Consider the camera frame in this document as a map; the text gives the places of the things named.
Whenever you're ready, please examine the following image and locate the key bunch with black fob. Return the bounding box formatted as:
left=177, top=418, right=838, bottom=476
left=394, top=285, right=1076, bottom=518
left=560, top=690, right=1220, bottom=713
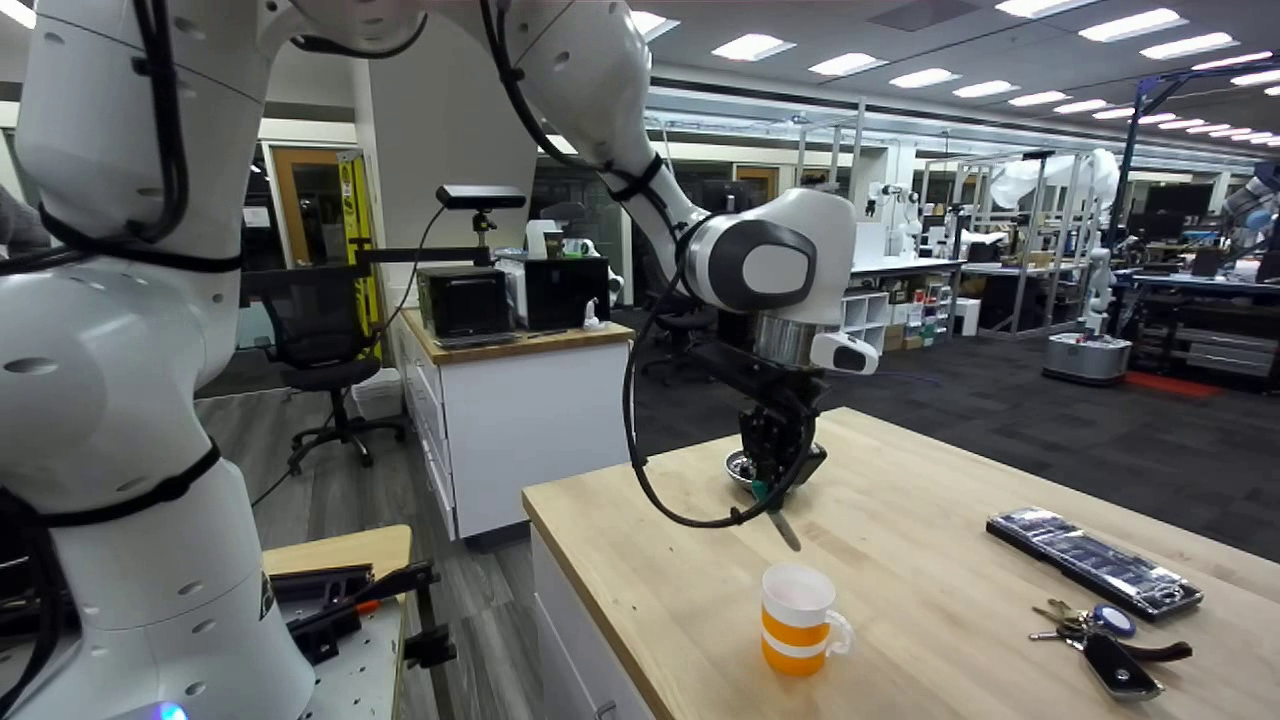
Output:
left=1026, top=596, right=1197, bottom=703

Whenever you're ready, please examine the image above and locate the rectangular ceiling light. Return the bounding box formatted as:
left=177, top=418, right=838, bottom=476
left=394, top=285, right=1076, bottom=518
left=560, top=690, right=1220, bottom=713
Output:
left=1071, top=9, right=1189, bottom=47
left=806, top=47, right=888, bottom=84
left=1138, top=29, right=1241, bottom=68

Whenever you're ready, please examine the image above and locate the white background robot on base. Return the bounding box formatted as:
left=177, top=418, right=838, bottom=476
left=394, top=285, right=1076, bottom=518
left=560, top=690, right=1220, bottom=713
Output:
left=1039, top=143, right=1142, bottom=392

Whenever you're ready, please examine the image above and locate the black computer box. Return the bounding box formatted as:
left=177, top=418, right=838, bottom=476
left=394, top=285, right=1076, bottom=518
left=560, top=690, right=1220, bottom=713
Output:
left=521, top=250, right=615, bottom=334

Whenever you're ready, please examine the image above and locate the white cup with orange stripes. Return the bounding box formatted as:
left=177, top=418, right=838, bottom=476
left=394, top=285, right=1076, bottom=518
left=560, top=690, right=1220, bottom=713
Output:
left=756, top=554, right=860, bottom=684

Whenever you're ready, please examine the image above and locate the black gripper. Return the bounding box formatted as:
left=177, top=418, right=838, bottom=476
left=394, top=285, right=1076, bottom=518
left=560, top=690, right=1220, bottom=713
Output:
left=731, top=363, right=831, bottom=517

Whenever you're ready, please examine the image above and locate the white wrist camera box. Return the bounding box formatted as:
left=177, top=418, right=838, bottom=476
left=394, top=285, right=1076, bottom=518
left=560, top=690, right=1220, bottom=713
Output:
left=807, top=326, right=884, bottom=379

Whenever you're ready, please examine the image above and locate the white cabinet with wood top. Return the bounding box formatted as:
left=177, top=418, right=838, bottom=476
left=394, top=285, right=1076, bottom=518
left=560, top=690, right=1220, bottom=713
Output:
left=396, top=313, right=640, bottom=544

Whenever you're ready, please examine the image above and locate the black camera on stand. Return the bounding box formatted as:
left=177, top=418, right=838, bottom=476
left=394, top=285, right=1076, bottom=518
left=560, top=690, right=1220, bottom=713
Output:
left=357, top=178, right=534, bottom=271

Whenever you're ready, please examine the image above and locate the black clamp with orange grip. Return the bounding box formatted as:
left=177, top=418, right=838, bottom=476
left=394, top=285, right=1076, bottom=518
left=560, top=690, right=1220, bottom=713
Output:
left=267, top=558, right=460, bottom=670

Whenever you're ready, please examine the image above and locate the black workbench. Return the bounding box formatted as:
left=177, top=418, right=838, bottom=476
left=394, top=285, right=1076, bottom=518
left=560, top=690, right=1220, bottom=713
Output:
left=1130, top=268, right=1280, bottom=392

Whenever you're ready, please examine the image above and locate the white cubby shelf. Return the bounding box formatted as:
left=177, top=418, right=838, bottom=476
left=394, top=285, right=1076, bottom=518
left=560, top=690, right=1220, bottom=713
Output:
left=844, top=289, right=895, bottom=360

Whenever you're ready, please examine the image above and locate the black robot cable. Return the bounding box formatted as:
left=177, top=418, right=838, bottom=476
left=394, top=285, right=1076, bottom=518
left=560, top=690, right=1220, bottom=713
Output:
left=475, top=0, right=831, bottom=537

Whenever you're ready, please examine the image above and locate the black office chair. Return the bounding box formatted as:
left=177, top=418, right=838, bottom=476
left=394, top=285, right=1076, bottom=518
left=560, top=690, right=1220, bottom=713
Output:
left=258, top=259, right=410, bottom=472

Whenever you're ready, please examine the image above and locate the black flat remote control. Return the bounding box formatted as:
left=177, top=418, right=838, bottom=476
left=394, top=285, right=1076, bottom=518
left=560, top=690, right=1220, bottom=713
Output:
left=985, top=504, right=1209, bottom=623

